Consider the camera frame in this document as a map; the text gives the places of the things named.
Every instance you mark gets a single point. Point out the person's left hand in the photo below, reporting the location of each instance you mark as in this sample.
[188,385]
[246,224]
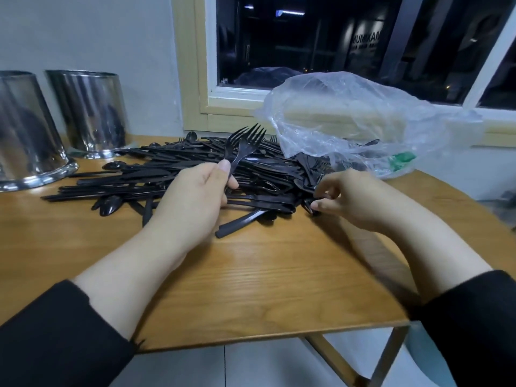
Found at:
[189,205]

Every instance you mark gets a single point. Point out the person's right hand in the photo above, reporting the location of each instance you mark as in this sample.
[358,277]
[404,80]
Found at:
[359,201]

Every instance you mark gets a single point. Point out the pile of black plastic cutlery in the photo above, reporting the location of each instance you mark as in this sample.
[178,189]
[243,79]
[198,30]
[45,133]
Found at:
[153,177]

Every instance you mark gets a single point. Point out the black plastic fork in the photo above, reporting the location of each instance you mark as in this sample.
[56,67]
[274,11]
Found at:
[234,141]
[250,141]

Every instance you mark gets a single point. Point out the person's right forearm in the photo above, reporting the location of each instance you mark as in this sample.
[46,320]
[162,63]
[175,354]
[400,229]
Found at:
[459,294]

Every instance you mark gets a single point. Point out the person's left forearm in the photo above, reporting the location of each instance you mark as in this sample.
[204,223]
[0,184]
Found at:
[72,322]

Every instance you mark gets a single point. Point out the clear plastic bag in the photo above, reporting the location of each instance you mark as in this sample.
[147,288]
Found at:
[363,117]

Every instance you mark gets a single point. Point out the dark parked car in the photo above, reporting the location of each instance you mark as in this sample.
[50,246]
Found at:
[266,76]

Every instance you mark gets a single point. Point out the wooden table leg frame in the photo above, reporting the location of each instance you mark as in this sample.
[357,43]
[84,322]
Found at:
[343,366]

